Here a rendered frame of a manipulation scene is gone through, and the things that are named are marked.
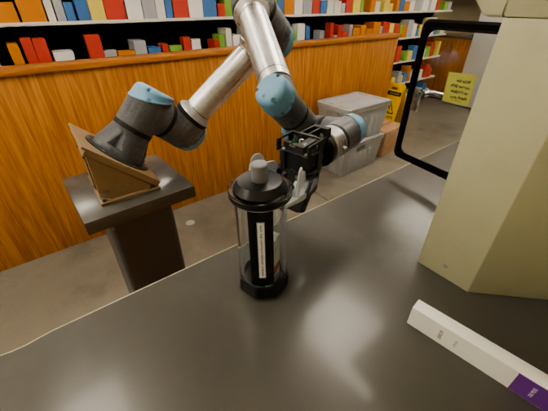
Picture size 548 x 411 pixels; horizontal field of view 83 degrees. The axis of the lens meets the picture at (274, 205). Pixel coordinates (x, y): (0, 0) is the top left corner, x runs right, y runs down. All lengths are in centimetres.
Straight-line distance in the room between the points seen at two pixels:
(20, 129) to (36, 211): 52
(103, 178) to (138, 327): 47
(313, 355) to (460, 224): 37
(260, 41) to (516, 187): 58
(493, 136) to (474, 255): 23
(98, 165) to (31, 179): 140
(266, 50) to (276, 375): 64
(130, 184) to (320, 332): 68
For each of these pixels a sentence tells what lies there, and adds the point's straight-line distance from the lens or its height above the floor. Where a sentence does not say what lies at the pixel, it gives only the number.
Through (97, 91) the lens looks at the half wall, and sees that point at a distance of 223.
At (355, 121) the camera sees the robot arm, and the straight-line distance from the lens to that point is 74.
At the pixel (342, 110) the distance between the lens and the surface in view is 284.
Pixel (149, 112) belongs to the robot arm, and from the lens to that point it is 100.
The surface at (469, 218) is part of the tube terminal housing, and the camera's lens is 67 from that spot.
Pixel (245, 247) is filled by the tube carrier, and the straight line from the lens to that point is 55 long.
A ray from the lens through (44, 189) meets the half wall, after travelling 237.
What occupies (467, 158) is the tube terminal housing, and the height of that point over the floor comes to 120.
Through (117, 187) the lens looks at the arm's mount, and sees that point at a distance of 99.
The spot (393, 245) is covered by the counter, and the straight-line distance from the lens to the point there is 80.
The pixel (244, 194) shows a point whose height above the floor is 118.
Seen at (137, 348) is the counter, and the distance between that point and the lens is 62.
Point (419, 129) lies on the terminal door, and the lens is 106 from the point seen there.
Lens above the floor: 143
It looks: 34 degrees down
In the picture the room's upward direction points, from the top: straight up
